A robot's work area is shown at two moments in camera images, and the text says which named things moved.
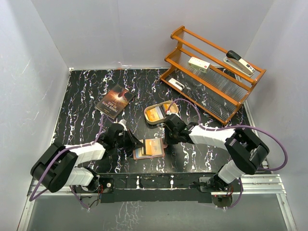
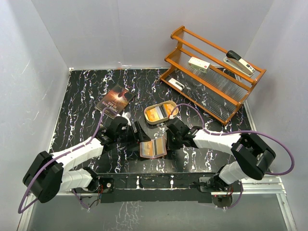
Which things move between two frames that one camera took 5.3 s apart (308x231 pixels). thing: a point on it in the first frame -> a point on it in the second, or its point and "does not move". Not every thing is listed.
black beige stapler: (237, 62) does not move
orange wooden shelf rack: (215, 79) does not move
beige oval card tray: (156, 114) does not move
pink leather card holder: (163, 146) -> (153, 148)
